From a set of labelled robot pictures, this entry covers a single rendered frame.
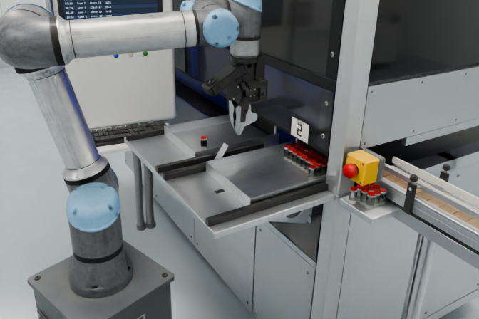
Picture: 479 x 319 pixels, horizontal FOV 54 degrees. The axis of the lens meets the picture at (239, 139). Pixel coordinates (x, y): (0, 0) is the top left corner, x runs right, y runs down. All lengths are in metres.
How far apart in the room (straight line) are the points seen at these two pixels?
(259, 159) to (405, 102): 0.50
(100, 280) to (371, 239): 0.88
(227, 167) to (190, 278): 1.04
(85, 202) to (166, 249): 1.57
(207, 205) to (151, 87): 0.88
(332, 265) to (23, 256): 1.75
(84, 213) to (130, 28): 0.41
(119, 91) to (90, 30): 1.10
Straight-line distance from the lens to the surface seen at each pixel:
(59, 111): 1.15
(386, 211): 1.38
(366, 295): 1.79
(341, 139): 1.34
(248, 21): 1.14
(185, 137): 1.75
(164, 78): 2.08
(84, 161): 1.20
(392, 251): 1.76
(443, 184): 1.40
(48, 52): 0.97
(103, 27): 0.98
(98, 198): 1.12
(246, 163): 1.55
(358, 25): 1.25
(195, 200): 1.35
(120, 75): 2.04
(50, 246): 2.81
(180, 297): 2.36
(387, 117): 1.43
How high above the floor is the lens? 1.57
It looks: 23 degrees down
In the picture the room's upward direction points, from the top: 1 degrees clockwise
